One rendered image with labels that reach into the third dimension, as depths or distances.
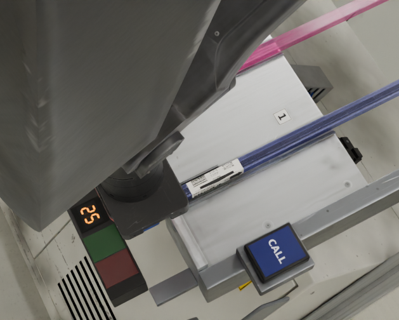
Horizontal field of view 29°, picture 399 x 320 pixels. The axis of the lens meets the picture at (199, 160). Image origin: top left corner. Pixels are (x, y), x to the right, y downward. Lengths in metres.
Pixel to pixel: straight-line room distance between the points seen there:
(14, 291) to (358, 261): 0.71
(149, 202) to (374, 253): 0.61
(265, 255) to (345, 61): 0.93
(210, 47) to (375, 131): 1.03
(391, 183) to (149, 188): 0.27
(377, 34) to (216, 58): 2.40
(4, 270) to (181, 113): 1.12
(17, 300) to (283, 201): 0.86
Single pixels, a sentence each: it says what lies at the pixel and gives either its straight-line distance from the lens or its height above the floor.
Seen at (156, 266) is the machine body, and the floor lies 0.37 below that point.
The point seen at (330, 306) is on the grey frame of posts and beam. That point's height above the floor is 0.49.
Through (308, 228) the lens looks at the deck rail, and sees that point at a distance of 0.77.
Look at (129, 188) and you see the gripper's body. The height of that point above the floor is 0.80.
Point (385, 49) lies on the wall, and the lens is 2.85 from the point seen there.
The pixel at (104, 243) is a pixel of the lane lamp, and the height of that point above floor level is 0.66.
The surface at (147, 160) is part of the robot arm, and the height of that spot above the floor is 0.90.
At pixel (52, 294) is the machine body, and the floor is 0.10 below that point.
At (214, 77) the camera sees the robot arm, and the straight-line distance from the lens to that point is 0.48.
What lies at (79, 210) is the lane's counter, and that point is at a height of 0.65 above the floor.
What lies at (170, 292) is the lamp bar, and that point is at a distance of 0.80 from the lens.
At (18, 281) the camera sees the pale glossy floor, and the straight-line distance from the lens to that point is 1.58.
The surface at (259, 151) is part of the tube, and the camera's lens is 0.79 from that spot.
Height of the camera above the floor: 1.20
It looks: 34 degrees down
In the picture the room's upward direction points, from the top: 45 degrees clockwise
